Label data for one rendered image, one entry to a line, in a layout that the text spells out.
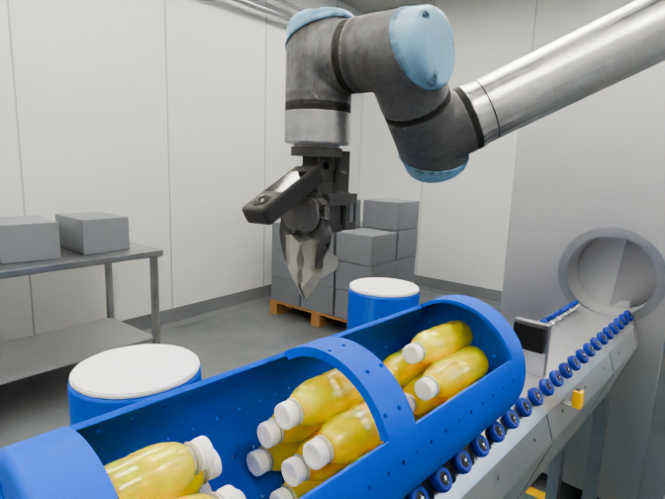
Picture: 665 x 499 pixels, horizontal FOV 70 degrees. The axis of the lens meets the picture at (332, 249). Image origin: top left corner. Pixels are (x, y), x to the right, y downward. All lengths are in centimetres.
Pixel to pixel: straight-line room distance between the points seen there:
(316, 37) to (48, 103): 349
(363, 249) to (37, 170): 250
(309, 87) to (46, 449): 49
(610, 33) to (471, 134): 20
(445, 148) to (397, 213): 367
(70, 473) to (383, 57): 52
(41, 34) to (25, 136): 70
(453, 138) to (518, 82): 10
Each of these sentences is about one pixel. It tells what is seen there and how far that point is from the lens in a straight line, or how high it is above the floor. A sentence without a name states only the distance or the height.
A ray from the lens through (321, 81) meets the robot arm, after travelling 64.
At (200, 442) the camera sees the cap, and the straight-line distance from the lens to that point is 66.
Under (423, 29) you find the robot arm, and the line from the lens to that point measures 57.
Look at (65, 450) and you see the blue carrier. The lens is 56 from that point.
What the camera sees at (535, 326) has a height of 108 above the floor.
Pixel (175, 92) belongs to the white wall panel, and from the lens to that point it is 455.
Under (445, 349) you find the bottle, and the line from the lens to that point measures 101.
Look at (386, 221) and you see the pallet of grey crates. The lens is 438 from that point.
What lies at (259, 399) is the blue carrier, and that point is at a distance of 88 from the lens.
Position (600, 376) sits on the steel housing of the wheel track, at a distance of 182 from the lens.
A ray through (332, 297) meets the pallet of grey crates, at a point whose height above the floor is 32.
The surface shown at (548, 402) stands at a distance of 141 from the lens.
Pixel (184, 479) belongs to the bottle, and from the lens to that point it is 63.
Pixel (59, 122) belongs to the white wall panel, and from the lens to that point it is 406.
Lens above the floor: 151
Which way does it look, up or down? 10 degrees down
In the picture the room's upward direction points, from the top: 2 degrees clockwise
